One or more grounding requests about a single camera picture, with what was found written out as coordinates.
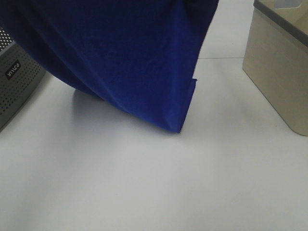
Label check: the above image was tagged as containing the blue towel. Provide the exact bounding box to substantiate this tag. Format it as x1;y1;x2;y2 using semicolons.
0;0;218;133

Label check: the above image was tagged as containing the beige plastic storage bin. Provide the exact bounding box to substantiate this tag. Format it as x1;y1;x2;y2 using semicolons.
243;0;308;136

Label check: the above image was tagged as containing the grey perforated plastic basket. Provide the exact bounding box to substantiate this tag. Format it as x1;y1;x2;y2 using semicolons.
0;28;46;129

